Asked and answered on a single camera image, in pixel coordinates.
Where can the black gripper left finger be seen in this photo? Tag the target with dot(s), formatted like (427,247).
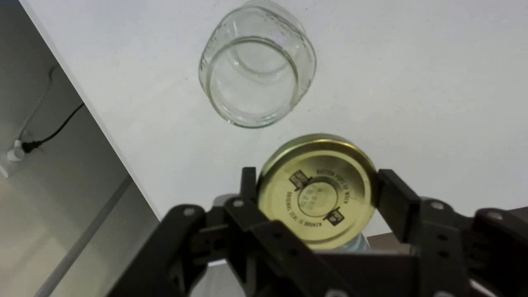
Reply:
(219,254)

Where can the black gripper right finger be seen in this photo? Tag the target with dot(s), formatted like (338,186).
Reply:
(467,254)

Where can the gold metal jar lid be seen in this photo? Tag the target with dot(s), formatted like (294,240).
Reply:
(318,193)

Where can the clear glass jar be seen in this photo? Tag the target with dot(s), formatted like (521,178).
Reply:
(219,72)

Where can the white plastic table board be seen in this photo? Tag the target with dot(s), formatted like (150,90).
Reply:
(412,84)

